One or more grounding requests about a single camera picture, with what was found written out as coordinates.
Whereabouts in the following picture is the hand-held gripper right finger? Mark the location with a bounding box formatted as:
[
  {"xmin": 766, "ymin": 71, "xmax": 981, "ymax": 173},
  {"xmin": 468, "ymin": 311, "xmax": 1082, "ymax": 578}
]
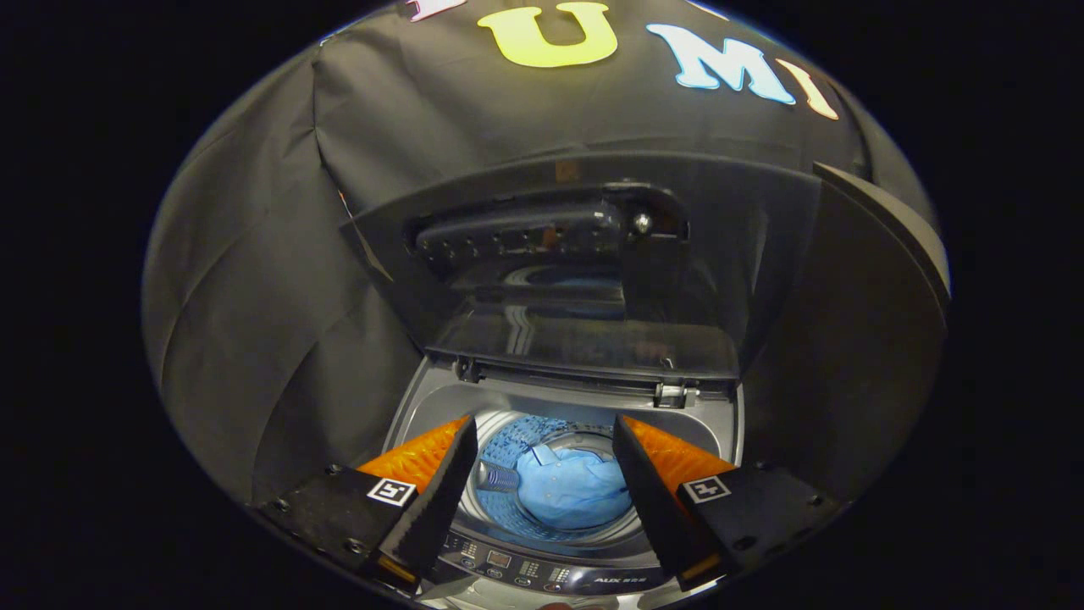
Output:
[{"xmin": 611, "ymin": 413, "xmax": 843, "ymax": 595}]

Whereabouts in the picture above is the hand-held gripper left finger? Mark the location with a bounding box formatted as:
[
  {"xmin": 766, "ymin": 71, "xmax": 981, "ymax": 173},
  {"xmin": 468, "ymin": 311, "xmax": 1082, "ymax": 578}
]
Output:
[{"xmin": 254, "ymin": 414, "xmax": 480, "ymax": 593}]

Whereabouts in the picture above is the light blue polo shirt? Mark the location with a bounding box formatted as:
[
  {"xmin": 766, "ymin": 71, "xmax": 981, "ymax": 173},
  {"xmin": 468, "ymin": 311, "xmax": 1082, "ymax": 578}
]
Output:
[{"xmin": 513, "ymin": 444, "xmax": 633, "ymax": 531}]

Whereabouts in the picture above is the beige cabinet with dark top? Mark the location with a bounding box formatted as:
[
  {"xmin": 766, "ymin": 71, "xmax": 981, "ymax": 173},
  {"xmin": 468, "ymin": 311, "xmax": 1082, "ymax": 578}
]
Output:
[{"xmin": 744, "ymin": 161, "xmax": 952, "ymax": 509}]

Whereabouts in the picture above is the black backdrop cloth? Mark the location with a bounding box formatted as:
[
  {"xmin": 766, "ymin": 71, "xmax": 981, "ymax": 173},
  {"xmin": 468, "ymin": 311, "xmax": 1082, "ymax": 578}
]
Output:
[{"xmin": 140, "ymin": 0, "xmax": 941, "ymax": 509}]

